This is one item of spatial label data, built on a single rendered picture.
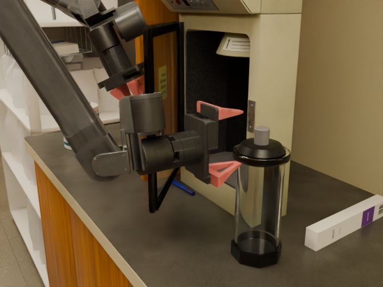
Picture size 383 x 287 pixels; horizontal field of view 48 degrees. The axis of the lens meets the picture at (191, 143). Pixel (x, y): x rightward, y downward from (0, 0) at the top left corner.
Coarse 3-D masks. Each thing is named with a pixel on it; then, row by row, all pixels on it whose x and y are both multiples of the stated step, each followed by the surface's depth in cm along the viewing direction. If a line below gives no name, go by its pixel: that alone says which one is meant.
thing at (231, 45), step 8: (232, 32) 98; (224, 40) 100; (232, 40) 97; (240, 40) 96; (248, 40) 95; (224, 48) 99; (232, 48) 97; (240, 48) 96; (248, 48) 95; (240, 56) 95; (248, 56) 95
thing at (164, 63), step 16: (144, 32) 81; (144, 48) 82; (160, 48) 92; (176, 48) 108; (144, 64) 83; (160, 64) 92; (176, 64) 109; (160, 80) 93; (176, 80) 110; (176, 96) 111; (176, 112) 112; (176, 128) 113; (160, 176) 98; (160, 192) 99
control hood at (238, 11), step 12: (216, 0) 87; (228, 0) 84; (240, 0) 81; (252, 0) 82; (180, 12) 105; (192, 12) 100; (204, 12) 96; (216, 12) 92; (228, 12) 88; (240, 12) 85; (252, 12) 83
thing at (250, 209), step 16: (256, 160) 76; (272, 160) 76; (240, 176) 80; (256, 176) 78; (272, 176) 78; (240, 192) 81; (256, 192) 79; (272, 192) 79; (240, 208) 82; (256, 208) 80; (272, 208) 80; (240, 224) 83; (256, 224) 81; (272, 224) 81; (240, 240) 84; (256, 240) 82; (272, 240) 82
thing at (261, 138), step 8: (256, 128) 79; (264, 128) 79; (256, 136) 79; (264, 136) 78; (240, 144) 81; (248, 144) 80; (256, 144) 79; (264, 144) 79; (272, 144) 80; (280, 144) 80; (240, 152) 79; (248, 152) 78; (256, 152) 77; (264, 152) 77; (272, 152) 77; (280, 152) 78
